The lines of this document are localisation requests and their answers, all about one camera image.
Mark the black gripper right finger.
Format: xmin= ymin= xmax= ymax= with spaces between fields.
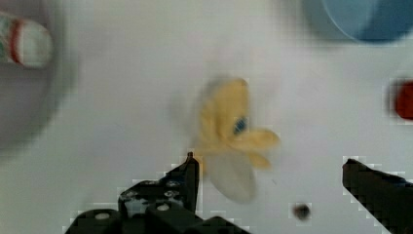
xmin=342 ymin=159 xmax=413 ymax=234

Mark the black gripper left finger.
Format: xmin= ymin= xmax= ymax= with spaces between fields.
xmin=64 ymin=153 xmax=250 ymax=234

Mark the plush peeled banana toy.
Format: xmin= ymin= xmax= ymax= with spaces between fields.
xmin=194 ymin=78 xmax=280 ymax=204

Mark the grey round plate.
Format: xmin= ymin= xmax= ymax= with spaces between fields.
xmin=1 ymin=0 xmax=78 ymax=152

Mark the blue plate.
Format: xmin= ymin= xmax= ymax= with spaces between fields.
xmin=302 ymin=0 xmax=413 ymax=45

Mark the red ketchup bottle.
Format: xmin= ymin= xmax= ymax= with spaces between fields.
xmin=0 ymin=12 xmax=54 ymax=69

